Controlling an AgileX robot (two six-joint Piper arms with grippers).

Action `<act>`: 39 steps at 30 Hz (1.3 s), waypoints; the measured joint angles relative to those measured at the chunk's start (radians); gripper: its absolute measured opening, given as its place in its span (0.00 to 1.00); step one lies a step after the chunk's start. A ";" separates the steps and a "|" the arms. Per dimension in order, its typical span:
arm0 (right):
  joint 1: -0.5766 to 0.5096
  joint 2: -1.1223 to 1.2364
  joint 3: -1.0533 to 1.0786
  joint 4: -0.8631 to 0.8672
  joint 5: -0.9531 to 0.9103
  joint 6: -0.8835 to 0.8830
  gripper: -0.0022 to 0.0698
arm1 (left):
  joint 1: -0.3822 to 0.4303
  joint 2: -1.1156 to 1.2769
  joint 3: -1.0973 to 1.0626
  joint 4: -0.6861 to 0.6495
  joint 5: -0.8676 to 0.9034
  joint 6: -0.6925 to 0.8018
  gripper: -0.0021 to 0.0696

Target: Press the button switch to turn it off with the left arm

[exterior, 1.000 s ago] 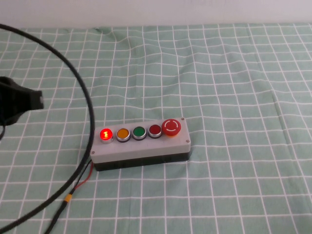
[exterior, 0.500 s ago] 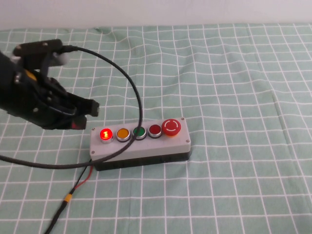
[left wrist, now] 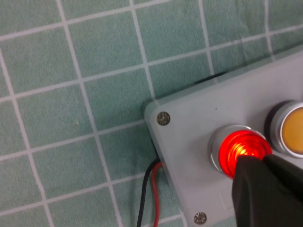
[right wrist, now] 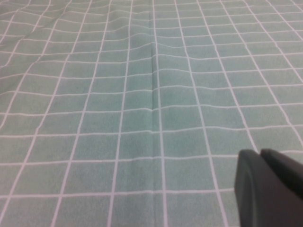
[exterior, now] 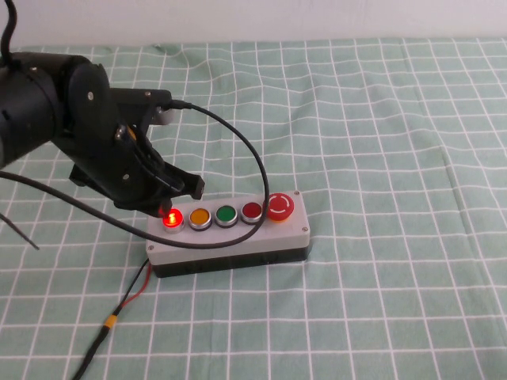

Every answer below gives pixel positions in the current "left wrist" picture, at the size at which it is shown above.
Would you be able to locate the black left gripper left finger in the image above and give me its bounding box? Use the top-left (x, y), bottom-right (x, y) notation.
top-left (232, 155), bottom-right (303, 227)

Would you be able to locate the thin black wire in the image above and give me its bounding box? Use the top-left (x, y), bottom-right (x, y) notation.
top-left (136, 158), bottom-right (161, 227)

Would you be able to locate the grey black button control box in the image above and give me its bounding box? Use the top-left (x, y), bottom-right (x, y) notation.
top-left (143, 51), bottom-right (303, 227)

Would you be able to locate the thin red wire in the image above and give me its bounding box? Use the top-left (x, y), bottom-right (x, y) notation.
top-left (151, 162), bottom-right (164, 227)

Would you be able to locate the yellow push button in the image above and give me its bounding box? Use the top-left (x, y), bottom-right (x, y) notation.
top-left (264, 100), bottom-right (303, 158)

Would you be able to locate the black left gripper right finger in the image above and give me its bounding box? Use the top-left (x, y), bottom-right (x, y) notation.
top-left (264, 153), bottom-right (303, 204)

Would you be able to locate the red indicator light button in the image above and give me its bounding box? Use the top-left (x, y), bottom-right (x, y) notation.
top-left (208, 124), bottom-right (273, 179)

